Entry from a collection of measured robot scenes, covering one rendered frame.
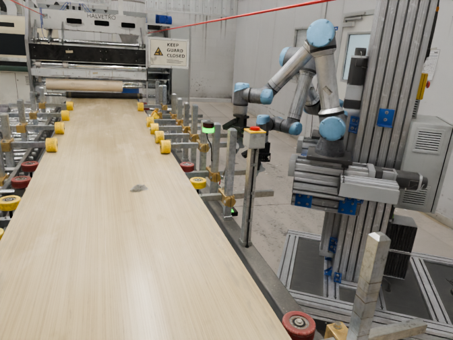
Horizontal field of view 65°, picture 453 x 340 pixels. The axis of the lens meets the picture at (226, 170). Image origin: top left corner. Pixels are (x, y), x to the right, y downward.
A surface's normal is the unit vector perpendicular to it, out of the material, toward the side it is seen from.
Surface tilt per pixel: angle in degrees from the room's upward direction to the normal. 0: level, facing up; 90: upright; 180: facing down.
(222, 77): 90
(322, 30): 83
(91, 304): 0
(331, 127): 97
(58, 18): 90
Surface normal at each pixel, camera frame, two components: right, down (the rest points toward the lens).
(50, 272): 0.06, -0.95
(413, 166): -0.27, 0.29
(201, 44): 0.25, 0.32
